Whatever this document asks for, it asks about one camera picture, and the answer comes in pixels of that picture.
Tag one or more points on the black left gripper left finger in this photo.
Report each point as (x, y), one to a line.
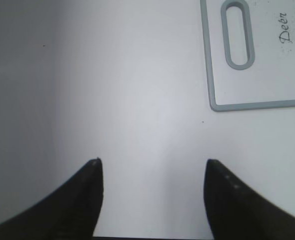
(71, 212)

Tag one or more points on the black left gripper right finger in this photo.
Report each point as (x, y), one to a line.
(236, 212)

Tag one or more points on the white grey-rimmed cutting board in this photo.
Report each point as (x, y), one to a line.
(267, 78)

